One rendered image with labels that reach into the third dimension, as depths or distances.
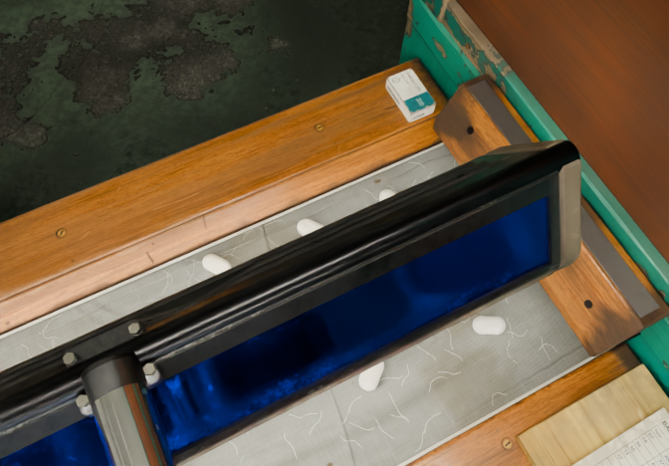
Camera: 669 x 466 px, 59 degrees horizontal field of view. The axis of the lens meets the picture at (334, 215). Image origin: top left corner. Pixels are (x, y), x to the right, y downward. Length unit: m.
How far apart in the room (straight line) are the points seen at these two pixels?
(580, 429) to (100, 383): 0.48
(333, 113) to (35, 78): 1.32
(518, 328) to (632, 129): 0.24
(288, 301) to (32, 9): 1.91
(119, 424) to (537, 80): 0.51
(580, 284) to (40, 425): 0.47
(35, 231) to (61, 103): 1.15
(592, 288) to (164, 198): 0.45
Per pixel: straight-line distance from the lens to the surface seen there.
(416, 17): 0.78
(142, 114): 1.75
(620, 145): 0.58
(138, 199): 0.70
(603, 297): 0.60
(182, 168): 0.71
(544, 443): 0.62
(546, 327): 0.68
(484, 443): 0.61
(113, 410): 0.25
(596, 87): 0.58
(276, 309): 0.26
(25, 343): 0.71
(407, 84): 0.74
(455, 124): 0.67
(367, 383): 0.61
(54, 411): 0.27
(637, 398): 0.66
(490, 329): 0.65
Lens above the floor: 1.36
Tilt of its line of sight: 64 degrees down
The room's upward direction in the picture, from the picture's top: 2 degrees clockwise
